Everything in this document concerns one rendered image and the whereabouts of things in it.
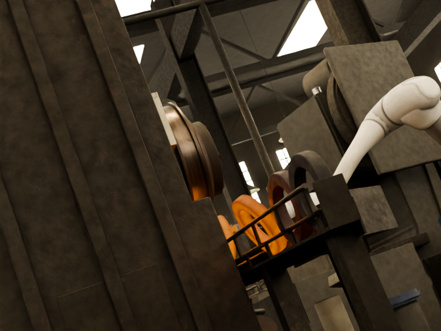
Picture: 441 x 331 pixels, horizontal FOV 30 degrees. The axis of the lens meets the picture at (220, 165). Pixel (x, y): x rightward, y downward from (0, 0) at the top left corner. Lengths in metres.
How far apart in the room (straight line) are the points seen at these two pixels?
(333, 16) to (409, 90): 4.62
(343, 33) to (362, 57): 0.81
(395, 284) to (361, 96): 1.70
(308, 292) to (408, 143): 1.97
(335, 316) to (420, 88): 1.13
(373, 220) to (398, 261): 3.12
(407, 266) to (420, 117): 2.61
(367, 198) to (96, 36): 0.96
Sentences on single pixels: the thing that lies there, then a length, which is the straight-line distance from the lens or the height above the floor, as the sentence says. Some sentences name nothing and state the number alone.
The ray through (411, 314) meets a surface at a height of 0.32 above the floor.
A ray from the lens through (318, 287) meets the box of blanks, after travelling 5.10.
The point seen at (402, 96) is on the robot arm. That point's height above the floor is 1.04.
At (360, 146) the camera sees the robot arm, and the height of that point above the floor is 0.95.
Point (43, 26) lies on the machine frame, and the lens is 2.63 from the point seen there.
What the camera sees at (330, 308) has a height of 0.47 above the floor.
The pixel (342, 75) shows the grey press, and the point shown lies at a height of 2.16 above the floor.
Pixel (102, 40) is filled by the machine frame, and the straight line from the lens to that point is 2.58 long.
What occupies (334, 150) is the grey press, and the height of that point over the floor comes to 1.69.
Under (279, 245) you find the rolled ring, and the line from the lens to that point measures 2.18.
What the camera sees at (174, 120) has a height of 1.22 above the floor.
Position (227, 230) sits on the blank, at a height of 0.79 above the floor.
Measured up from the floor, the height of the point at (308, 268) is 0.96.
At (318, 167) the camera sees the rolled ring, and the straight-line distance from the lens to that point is 1.81.
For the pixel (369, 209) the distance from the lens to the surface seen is 2.41.
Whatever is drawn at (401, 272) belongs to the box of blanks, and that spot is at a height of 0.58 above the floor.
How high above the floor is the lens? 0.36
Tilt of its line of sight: 14 degrees up
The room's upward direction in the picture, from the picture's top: 22 degrees counter-clockwise
